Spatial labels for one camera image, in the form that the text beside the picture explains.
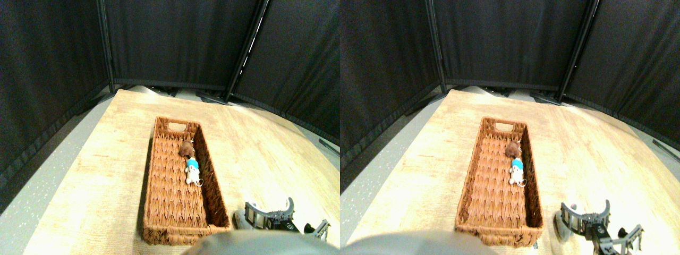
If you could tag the black bracket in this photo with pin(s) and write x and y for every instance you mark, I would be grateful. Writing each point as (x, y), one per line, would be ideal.
(319, 229)

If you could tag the brown wicker basket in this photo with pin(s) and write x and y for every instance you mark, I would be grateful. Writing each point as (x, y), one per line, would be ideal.
(170, 196)
(494, 196)

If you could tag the curtain stand foot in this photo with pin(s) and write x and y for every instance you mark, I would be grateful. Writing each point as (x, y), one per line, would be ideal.
(666, 149)
(546, 98)
(329, 147)
(212, 98)

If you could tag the white toy with blue hat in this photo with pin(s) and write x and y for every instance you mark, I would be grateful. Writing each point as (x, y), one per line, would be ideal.
(516, 171)
(192, 171)

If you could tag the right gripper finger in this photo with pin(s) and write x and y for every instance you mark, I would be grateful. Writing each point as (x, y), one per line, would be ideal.
(290, 210)
(574, 218)
(606, 212)
(257, 217)

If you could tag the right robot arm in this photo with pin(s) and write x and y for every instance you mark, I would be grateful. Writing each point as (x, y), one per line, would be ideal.
(608, 248)

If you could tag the curtain stand pole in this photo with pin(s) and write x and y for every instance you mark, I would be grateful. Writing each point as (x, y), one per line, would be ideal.
(436, 45)
(105, 45)
(234, 82)
(564, 82)

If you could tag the brown toy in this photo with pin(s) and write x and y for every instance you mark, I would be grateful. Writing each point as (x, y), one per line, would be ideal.
(186, 149)
(513, 149)

